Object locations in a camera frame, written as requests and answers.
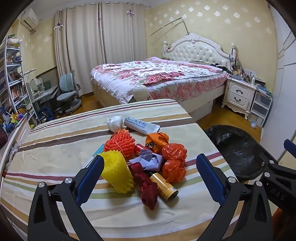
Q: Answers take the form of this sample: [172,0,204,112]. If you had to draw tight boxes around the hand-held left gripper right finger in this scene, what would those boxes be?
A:
[196,153,272,241]

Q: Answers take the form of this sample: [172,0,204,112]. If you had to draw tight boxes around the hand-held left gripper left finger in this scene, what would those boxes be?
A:
[30,155,109,241]

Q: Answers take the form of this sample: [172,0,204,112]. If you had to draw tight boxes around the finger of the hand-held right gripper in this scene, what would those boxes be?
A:
[284,138,296,161]
[255,141,296,180]

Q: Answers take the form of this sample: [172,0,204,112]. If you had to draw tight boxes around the yellow foam fruit net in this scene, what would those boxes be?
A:
[100,151,136,194]

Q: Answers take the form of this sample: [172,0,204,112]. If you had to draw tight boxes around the black lined trash bin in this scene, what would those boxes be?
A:
[203,125,278,183]

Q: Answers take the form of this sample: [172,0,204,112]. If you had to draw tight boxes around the blue white leaflet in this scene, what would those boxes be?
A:
[84,143,105,168]

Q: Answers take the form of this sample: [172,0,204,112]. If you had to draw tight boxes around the orange plastic bag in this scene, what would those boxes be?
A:
[161,143,188,164]
[161,159,187,184]

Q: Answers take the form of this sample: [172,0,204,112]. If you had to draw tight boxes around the gold drink can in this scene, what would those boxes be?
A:
[149,173,179,201]

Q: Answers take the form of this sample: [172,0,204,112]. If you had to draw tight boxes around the orange foam fruit net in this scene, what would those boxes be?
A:
[104,129,136,161]

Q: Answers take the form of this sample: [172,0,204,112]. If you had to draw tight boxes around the red drink can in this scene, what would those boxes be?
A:
[134,143,148,156]

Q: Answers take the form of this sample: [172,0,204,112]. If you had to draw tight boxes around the dark red wrapper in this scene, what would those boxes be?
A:
[128,163,159,211]

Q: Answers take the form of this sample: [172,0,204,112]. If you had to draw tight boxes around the lavender paper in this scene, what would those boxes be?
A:
[129,149,164,171]

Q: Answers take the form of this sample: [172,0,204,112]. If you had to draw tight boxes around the white plastic bag ball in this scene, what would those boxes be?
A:
[107,115,123,133]

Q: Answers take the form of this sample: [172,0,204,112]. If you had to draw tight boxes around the orange snack wrapper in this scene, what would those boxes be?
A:
[145,132,171,154]

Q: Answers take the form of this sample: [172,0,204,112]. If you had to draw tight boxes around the white milk powder packet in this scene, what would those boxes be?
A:
[124,116,160,135]

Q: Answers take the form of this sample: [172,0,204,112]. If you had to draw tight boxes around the white wardrobe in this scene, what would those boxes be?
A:
[260,7,296,163]

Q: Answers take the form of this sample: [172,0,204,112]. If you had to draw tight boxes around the striped tablecloth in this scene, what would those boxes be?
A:
[0,98,245,241]

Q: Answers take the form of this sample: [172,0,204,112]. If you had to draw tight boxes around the clear plastic drawer unit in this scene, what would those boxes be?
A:
[248,89,273,127]

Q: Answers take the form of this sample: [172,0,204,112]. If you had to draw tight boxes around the white nightstand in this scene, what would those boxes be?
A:
[221,77,257,120]

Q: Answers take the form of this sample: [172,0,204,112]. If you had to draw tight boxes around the group of small bottles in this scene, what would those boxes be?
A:
[229,58,258,84]

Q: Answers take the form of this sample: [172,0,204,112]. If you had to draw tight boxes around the dark red tinsel bundle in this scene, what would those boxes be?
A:
[0,128,8,149]

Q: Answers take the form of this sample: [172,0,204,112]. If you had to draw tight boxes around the grey study desk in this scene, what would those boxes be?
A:
[25,77,59,121]

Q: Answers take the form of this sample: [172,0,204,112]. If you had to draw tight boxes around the grey blue desk chair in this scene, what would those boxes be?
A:
[55,72,82,114]

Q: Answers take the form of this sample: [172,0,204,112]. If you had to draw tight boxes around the pile of colourful toys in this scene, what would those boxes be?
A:
[0,107,30,133]

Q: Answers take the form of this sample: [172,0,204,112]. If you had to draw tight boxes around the cream volleyball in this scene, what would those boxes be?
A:
[133,85,148,102]

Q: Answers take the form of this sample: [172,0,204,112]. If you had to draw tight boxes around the floral bedspread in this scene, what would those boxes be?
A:
[90,57,229,105]

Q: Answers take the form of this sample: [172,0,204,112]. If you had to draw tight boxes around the white desk lamp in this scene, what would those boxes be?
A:
[23,69,37,80]

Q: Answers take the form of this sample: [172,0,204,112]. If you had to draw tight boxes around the white bookshelf with books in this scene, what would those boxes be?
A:
[0,35,35,121]

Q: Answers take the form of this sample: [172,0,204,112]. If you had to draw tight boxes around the white bed with tufted headboard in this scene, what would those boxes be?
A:
[91,33,238,121]

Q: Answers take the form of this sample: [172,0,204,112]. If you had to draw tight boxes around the beige curtains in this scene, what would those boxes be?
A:
[54,1,148,98]

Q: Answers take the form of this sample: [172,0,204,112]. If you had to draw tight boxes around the fishing rod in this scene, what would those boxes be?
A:
[149,18,189,37]

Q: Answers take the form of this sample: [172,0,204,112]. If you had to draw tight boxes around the white air conditioner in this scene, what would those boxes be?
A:
[20,8,38,30]

